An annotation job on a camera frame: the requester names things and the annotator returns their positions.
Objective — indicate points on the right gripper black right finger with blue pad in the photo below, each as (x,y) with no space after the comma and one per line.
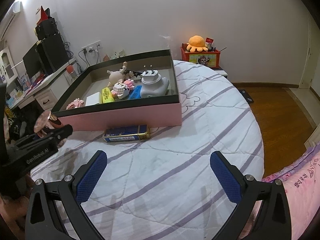
(273,219)

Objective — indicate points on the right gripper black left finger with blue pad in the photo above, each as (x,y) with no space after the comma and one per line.
(43,219)

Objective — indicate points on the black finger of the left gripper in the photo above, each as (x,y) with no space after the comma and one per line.
(33,144)

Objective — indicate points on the rose gold round compact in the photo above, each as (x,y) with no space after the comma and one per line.
(45,123)

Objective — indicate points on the white charger cube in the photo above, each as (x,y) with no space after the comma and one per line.
(94,99)

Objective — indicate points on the blue highlighter pen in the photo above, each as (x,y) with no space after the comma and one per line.
(135,93)

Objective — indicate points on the pink striped block toy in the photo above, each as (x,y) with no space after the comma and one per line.
(77,103)

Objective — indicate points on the white desk with drawers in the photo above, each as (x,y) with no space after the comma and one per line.
(48,92)

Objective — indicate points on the pink printed pillow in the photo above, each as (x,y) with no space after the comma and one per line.
(301,184)

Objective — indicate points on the yellow highlighter pen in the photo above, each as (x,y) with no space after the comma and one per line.
(107,95)

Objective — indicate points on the red capped bottle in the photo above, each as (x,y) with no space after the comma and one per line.
(71,72)

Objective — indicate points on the pink white block figure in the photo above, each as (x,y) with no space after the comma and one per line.
(122,89)

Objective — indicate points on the blue gold flat box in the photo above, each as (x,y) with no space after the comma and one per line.
(127,133)

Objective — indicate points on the black computer monitor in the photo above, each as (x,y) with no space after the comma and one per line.
(31,61)

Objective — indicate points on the white glass door cabinet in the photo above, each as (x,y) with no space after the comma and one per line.
(8,72)

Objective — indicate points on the pale doll figure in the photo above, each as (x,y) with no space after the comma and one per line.
(116,76)

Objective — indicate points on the black computer tower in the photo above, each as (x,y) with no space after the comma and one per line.
(52,53)

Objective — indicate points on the pink black tray box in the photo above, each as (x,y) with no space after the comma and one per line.
(158,111)

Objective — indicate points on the black hair clip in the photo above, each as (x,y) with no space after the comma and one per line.
(130,74)

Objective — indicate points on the snack bags pile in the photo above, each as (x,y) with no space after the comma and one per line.
(115,55)

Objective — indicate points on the black box on tower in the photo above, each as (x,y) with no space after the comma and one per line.
(46,29)

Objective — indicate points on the red cone hat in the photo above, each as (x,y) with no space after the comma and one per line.
(43,16)

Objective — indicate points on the white air conditioner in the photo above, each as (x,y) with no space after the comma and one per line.
(10,16)

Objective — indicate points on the black floor scale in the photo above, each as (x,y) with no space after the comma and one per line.
(246,96)

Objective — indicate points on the white bedside table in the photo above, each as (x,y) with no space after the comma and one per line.
(221,72)

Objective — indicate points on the orange octopus plush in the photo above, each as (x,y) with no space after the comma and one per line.
(196,43)

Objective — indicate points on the red cartoon storage crate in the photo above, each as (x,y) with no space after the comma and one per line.
(207,58)

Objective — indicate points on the white wall power strip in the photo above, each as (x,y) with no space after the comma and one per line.
(93,46)

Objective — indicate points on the white wall plug adapter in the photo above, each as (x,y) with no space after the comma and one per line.
(153,84)

